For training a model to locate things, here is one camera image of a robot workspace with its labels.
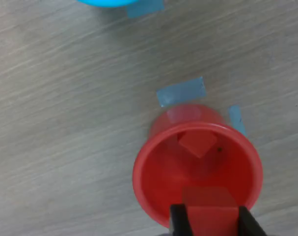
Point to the red plastic bin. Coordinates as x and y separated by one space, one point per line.
163 177

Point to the blue plastic bin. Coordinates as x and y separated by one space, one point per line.
107 2

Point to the blue tape piece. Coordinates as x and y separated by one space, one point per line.
145 8
237 120
180 92

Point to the red cube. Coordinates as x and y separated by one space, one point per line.
210 211
197 143

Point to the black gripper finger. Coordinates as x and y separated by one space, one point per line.
250 222
180 220

